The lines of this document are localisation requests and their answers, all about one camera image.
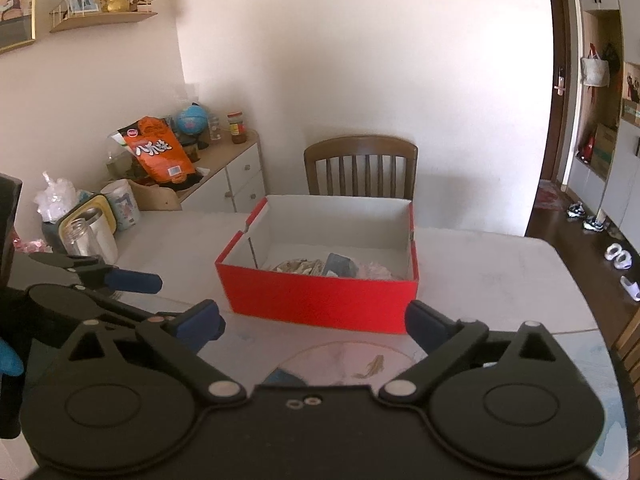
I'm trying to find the white wall cabinet unit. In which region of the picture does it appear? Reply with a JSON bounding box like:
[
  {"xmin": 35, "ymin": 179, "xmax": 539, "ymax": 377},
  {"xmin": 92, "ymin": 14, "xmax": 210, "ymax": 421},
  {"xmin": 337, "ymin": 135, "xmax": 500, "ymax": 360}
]
[{"xmin": 562, "ymin": 0, "xmax": 640, "ymax": 256}]

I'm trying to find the framed wall picture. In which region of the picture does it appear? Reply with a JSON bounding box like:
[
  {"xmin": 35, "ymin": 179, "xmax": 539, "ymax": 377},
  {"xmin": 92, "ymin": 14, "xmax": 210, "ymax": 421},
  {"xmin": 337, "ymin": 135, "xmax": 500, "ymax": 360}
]
[{"xmin": 0, "ymin": 0, "xmax": 38, "ymax": 54}]

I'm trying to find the silver snack bag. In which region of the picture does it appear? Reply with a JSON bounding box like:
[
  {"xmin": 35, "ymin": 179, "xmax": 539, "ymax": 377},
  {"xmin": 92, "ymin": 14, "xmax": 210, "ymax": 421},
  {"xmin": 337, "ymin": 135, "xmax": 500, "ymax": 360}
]
[{"xmin": 272, "ymin": 257, "xmax": 326, "ymax": 276}]

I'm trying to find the framed photo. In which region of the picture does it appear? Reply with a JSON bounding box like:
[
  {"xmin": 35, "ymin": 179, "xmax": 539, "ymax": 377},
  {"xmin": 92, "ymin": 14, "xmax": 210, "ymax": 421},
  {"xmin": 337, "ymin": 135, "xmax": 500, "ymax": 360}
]
[{"xmin": 622, "ymin": 62, "xmax": 640, "ymax": 123}]

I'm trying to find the dark hanging bag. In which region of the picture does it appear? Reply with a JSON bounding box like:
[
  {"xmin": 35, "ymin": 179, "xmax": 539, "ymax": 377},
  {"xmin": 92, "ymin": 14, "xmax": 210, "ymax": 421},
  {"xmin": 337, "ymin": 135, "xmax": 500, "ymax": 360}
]
[{"xmin": 602, "ymin": 42, "xmax": 621, "ymax": 76}]

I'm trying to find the floral mug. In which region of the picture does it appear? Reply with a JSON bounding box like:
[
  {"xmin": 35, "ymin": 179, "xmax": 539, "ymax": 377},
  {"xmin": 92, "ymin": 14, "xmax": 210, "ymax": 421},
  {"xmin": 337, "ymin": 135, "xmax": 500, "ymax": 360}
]
[{"xmin": 100, "ymin": 179, "xmax": 142, "ymax": 232}]

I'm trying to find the red-lidded sauce bottle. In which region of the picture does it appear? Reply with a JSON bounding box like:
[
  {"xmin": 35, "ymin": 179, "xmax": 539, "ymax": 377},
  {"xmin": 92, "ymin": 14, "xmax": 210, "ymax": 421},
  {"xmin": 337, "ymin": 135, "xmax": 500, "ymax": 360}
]
[{"xmin": 227, "ymin": 111, "xmax": 248, "ymax": 145}]

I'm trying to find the glass jar with dark granules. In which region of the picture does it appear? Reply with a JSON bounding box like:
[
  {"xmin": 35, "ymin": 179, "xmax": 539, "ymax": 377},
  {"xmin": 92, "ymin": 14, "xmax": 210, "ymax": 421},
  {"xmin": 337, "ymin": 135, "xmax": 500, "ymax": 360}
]
[{"xmin": 62, "ymin": 217, "xmax": 101, "ymax": 261}]

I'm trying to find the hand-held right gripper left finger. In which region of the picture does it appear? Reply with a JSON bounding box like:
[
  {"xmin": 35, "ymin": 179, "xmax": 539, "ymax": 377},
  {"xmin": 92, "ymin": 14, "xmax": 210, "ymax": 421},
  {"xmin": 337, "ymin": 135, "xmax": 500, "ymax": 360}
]
[{"xmin": 64, "ymin": 300, "xmax": 249, "ymax": 405}]

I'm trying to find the green white packet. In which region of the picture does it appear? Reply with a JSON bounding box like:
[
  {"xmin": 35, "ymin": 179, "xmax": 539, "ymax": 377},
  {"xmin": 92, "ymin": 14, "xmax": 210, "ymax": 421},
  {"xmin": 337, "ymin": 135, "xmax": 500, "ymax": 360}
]
[{"xmin": 107, "ymin": 127, "xmax": 138, "ymax": 161}]

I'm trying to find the yellow-rimmed white container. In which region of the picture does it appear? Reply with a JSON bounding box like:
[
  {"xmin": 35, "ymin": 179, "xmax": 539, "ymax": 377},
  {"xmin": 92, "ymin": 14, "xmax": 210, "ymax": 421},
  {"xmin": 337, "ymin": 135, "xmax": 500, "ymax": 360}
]
[{"xmin": 57, "ymin": 195, "xmax": 119, "ymax": 266}]

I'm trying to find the red doormat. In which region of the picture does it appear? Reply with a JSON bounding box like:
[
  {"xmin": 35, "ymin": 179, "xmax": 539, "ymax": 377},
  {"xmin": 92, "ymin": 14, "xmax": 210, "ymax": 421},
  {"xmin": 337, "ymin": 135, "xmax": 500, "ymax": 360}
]
[{"xmin": 532, "ymin": 180, "xmax": 564, "ymax": 211}]

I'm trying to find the white marble desktop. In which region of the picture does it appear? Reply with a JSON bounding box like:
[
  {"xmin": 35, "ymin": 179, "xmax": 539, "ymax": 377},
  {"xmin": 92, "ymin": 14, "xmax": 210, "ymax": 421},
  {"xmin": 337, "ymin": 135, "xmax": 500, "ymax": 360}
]
[{"xmin": 10, "ymin": 210, "xmax": 598, "ymax": 341}]

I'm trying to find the brown cardboard carton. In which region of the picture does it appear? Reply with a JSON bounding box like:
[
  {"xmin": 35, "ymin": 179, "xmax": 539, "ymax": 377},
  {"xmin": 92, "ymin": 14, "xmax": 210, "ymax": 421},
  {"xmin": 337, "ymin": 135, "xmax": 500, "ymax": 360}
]
[{"xmin": 592, "ymin": 125, "xmax": 619, "ymax": 181}]

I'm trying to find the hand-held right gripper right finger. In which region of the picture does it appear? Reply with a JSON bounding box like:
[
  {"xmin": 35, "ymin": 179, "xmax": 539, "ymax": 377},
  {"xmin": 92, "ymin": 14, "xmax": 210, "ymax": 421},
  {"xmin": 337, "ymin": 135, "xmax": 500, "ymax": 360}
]
[{"xmin": 377, "ymin": 300, "xmax": 571, "ymax": 405}]

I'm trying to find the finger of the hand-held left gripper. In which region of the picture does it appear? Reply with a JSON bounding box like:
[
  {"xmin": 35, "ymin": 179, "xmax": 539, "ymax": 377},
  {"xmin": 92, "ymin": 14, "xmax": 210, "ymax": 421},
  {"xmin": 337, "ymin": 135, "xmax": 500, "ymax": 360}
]
[
  {"xmin": 29, "ymin": 251, "xmax": 164, "ymax": 296},
  {"xmin": 27, "ymin": 284, "xmax": 173, "ymax": 325}
]

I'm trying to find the light wooden chair back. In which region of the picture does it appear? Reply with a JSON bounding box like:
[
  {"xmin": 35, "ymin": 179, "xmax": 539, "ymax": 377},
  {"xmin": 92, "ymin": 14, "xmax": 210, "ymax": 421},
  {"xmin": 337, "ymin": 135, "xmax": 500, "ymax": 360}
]
[{"xmin": 127, "ymin": 179, "xmax": 182, "ymax": 212}]

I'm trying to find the wooden wall shelf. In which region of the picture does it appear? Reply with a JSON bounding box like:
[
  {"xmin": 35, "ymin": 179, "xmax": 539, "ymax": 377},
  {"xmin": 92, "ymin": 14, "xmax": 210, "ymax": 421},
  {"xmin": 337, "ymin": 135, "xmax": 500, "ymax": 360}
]
[{"xmin": 49, "ymin": 0, "xmax": 158, "ymax": 33}]

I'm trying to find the grey white pouch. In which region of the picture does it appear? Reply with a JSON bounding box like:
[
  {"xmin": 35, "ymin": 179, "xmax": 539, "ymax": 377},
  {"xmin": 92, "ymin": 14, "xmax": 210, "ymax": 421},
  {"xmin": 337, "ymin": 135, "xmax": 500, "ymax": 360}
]
[{"xmin": 322, "ymin": 252, "xmax": 359, "ymax": 278}]

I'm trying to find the brown wooden chair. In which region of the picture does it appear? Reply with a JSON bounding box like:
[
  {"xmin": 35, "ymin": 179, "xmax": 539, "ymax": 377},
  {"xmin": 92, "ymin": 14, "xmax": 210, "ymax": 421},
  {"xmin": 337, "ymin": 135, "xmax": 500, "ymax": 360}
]
[
  {"xmin": 303, "ymin": 135, "xmax": 419, "ymax": 201},
  {"xmin": 610, "ymin": 305, "xmax": 640, "ymax": 461}
]

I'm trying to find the blue globe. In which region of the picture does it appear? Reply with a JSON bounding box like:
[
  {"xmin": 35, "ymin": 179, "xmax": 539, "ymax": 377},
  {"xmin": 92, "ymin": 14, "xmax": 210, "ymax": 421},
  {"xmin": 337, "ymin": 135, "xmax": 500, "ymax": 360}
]
[{"xmin": 176, "ymin": 102, "xmax": 208, "ymax": 151}]

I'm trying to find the red cardboard box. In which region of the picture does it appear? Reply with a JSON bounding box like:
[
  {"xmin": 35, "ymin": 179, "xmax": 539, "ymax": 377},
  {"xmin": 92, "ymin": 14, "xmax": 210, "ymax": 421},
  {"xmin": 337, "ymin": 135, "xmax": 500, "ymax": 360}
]
[{"xmin": 215, "ymin": 195, "xmax": 420, "ymax": 336}]

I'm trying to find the orange snack bag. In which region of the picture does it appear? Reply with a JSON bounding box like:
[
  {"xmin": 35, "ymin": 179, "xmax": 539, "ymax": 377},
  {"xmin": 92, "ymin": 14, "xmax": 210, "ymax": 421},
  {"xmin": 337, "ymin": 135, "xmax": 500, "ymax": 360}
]
[{"xmin": 122, "ymin": 116, "xmax": 196, "ymax": 183}]

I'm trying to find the pink meat packet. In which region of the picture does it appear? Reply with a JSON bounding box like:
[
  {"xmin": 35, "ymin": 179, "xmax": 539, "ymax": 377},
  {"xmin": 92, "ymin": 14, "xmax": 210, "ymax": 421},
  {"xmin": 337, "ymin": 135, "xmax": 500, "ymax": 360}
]
[{"xmin": 357, "ymin": 260, "xmax": 397, "ymax": 281}]

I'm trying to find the painted glass turntable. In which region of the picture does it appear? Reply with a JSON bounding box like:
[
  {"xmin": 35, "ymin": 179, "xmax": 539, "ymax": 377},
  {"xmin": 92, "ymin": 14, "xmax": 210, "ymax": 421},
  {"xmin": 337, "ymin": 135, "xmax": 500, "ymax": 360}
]
[{"xmin": 112, "ymin": 292, "xmax": 621, "ymax": 466}]

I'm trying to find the crumpled white plastic bag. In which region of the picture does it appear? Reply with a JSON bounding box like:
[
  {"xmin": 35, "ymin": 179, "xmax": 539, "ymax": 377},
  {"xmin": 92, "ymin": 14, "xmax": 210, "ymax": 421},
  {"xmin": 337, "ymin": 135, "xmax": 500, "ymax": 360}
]
[{"xmin": 34, "ymin": 171, "xmax": 78, "ymax": 223}]

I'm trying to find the white tote bag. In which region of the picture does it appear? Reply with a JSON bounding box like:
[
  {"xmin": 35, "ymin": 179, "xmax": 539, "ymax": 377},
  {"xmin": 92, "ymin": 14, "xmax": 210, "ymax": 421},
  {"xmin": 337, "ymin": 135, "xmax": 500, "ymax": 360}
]
[{"xmin": 580, "ymin": 55, "xmax": 611, "ymax": 88}]

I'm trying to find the dark teal container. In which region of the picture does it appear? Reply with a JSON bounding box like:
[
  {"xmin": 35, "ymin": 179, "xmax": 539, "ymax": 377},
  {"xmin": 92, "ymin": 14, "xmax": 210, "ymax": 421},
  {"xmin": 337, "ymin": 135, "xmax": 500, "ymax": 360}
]
[{"xmin": 40, "ymin": 220, "xmax": 64, "ymax": 253}]

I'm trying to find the brown door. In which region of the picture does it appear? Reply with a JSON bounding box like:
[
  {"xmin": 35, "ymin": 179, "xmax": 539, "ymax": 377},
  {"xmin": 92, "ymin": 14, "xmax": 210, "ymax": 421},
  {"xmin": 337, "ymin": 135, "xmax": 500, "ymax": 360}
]
[{"xmin": 547, "ymin": 0, "xmax": 574, "ymax": 183}]

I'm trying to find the red white wrapper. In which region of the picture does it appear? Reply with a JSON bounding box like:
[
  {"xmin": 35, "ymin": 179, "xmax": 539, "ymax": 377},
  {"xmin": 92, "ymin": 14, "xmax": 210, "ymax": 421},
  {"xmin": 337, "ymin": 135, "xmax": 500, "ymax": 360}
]
[{"xmin": 12, "ymin": 237, "xmax": 51, "ymax": 256}]

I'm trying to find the person's left hand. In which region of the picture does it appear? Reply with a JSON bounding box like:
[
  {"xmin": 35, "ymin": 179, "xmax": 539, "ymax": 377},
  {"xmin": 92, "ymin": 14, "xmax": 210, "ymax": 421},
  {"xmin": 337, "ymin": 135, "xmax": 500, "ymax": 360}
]
[{"xmin": 0, "ymin": 337, "xmax": 25, "ymax": 377}]

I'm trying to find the white sideboard cabinet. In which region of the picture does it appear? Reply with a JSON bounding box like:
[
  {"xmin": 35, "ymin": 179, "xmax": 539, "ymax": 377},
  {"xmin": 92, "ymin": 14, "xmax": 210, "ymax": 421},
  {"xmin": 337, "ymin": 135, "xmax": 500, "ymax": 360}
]
[{"xmin": 135, "ymin": 130, "xmax": 266, "ymax": 213}]

